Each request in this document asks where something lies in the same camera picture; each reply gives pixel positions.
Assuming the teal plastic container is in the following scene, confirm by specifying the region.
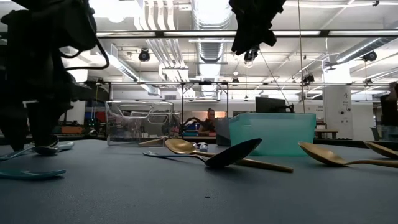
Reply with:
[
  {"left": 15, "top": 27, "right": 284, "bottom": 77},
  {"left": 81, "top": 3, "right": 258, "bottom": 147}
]
[{"left": 228, "top": 113, "right": 317, "bottom": 157}]

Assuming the orange box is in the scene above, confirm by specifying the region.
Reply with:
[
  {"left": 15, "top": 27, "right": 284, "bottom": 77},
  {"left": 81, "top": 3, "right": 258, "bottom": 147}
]
[{"left": 61, "top": 125, "right": 84, "bottom": 135}]

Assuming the person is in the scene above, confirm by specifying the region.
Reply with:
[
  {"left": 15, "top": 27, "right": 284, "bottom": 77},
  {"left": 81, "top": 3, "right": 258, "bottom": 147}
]
[
  {"left": 379, "top": 81, "right": 398, "bottom": 141},
  {"left": 183, "top": 107, "right": 218, "bottom": 137}
]

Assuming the wooden bench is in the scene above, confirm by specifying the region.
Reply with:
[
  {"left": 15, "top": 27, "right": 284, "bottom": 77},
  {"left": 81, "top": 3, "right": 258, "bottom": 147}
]
[{"left": 315, "top": 129, "right": 339, "bottom": 140}]

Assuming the blue-grey table mat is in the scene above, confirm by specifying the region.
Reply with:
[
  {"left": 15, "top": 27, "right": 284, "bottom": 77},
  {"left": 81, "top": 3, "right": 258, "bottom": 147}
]
[{"left": 0, "top": 139, "right": 398, "bottom": 224}]

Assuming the thin hanging cord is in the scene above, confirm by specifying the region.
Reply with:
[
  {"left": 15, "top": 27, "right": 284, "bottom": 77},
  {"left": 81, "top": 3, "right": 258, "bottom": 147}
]
[{"left": 297, "top": 0, "right": 307, "bottom": 105}]

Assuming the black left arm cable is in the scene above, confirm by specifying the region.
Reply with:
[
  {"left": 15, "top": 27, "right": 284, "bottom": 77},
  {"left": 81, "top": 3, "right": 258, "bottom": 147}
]
[{"left": 58, "top": 18, "right": 110, "bottom": 71}]

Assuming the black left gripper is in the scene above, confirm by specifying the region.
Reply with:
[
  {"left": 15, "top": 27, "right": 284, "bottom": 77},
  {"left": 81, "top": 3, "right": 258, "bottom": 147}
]
[{"left": 0, "top": 52, "right": 110, "bottom": 152}]

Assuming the clear plastic container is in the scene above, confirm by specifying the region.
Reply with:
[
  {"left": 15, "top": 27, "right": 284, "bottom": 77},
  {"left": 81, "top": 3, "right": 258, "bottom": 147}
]
[{"left": 104, "top": 100, "right": 175, "bottom": 147}]

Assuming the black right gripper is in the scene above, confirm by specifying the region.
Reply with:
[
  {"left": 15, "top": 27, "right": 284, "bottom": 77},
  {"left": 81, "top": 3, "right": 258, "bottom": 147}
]
[{"left": 229, "top": 11, "right": 285, "bottom": 56}]

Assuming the black spoon teal handle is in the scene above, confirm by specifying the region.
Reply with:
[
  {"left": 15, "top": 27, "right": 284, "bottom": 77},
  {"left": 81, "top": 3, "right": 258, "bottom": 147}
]
[
  {"left": 0, "top": 168, "right": 67, "bottom": 181},
  {"left": 142, "top": 138, "right": 264, "bottom": 169},
  {"left": 0, "top": 136, "right": 60, "bottom": 162}
]

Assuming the black computer monitor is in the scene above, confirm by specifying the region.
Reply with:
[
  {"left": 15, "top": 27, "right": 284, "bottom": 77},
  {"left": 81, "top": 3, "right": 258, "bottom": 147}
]
[{"left": 255, "top": 96, "right": 287, "bottom": 114}]

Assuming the smoky grey plastic container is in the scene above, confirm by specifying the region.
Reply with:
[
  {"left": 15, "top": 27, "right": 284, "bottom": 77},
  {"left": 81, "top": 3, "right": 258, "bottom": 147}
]
[{"left": 215, "top": 117, "right": 233, "bottom": 147}]

